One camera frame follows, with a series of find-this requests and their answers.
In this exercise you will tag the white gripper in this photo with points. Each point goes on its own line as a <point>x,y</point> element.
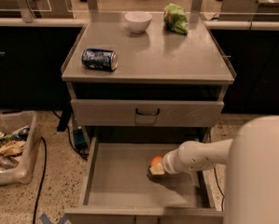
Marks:
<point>169,163</point>

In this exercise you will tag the orange fruit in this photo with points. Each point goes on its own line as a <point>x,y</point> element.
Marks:
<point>156,160</point>

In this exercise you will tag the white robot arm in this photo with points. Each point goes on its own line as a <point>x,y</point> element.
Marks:
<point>251,158</point>

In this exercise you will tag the open middle drawer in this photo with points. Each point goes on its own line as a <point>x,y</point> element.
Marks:
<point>117,190</point>

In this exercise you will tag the grey drawer cabinet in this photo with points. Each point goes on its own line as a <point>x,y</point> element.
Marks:
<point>156,65</point>

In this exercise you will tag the closed top drawer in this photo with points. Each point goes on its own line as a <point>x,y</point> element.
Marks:
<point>146,113</point>

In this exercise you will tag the blue power adapter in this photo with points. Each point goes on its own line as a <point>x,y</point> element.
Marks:
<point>79,139</point>

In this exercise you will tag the blue soda can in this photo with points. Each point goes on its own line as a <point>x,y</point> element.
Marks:
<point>100,59</point>

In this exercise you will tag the clear plastic trash bin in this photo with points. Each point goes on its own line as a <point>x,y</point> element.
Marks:
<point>19,141</point>

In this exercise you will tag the white bowl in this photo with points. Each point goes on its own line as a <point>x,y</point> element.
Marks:
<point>138,21</point>

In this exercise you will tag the green chip bag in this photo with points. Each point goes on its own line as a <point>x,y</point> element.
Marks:
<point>175,19</point>

